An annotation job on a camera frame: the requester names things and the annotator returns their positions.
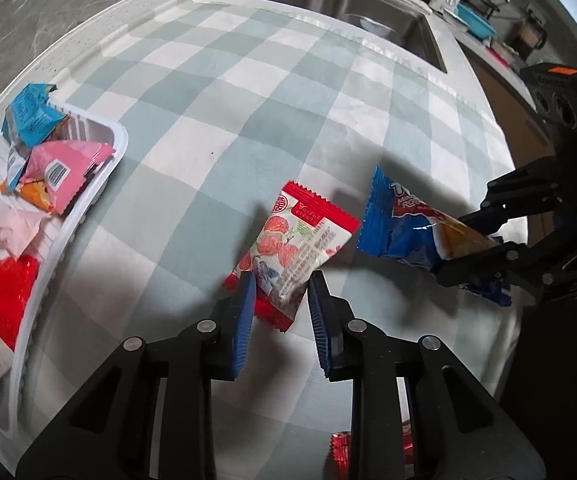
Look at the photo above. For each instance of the green checkered tablecloth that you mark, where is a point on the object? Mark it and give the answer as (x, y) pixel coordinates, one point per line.
(248, 110)

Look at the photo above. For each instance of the dark glass kettle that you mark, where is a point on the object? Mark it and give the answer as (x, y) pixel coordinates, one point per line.
(528, 35)

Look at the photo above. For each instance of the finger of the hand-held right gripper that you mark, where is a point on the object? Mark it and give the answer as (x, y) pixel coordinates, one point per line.
(518, 195)
(518, 262)

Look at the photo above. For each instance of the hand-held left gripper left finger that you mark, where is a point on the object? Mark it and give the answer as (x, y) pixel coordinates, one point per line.
(244, 325)

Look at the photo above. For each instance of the brown cabinet front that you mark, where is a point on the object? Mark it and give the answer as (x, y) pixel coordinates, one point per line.
(503, 100)

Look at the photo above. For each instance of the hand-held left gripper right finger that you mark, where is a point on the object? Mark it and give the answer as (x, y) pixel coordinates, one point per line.
(318, 320)

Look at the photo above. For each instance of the steel kitchen sink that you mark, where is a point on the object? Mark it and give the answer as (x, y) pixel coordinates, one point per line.
(318, 5)

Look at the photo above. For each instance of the white plastic tray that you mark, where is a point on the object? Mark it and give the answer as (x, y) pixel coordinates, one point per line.
(66, 240)

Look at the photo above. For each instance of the heap of colourful snack packets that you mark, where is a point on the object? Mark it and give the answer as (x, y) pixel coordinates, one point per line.
(53, 170)

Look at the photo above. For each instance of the blue plastic basket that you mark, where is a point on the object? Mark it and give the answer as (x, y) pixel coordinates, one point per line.
(476, 20)

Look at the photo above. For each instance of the blue snack packet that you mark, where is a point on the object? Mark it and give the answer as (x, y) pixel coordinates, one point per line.
(398, 220)

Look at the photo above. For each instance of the white dish cloth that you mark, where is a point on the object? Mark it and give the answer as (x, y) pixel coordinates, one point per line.
(411, 1)

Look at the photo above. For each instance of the shiny red snack packet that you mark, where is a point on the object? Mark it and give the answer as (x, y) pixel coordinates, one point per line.
(341, 447)

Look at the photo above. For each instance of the red strawberry snack packet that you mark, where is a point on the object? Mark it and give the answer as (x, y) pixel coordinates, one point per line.
(293, 240)

